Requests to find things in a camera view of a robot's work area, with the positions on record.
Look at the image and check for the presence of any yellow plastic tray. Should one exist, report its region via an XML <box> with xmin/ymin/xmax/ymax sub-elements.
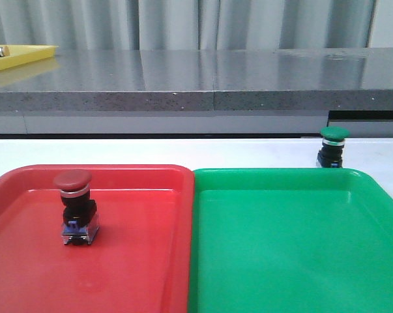
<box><xmin>0</xmin><ymin>44</ymin><xmax>60</xmax><ymax>71</ymax></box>

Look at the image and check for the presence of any grey curtain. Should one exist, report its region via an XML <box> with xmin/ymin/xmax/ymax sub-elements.
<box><xmin>0</xmin><ymin>1</ymin><xmax>376</xmax><ymax>50</ymax></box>

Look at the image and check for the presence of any red mushroom push button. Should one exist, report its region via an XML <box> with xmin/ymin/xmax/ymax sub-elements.
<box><xmin>53</xmin><ymin>170</ymin><xmax>100</xmax><ymax>245</ymax></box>

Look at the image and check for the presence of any red plastic tray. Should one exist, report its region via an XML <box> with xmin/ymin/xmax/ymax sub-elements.
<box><xmin>0</xmin><ymin>165</ymin><xmax>194</xmax><ymax>312</ymax></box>

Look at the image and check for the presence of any green mushroom push button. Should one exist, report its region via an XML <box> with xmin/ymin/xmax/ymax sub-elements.
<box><xmin>317</xmin><ymin>127</ymin><xmax>350</xmax><ymax>168</ymax></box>

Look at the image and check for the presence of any grey stone counter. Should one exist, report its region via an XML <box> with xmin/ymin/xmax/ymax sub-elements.
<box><xmin>0</xmin><ymin>48</ymin><xmax>393</xmax><ymax>138</ymax></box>

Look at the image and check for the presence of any green plastic tray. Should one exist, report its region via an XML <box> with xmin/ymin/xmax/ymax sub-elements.
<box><xmin>188</xmin><ymin>168</ymin><xmax>393</xmax><ymax>312</ymax></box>

